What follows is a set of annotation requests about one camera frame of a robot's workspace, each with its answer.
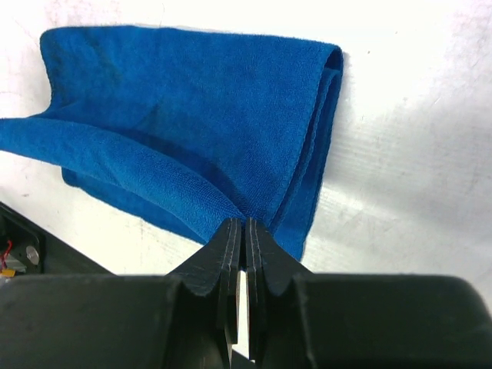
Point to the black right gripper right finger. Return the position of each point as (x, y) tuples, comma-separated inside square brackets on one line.
[(274, 324)]

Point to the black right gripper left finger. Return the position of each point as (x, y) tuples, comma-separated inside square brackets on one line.
[(203, 306)]

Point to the blue towel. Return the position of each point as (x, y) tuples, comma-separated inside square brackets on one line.
[(184, 128)]

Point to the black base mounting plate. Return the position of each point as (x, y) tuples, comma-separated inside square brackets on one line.
[(27, 249)]

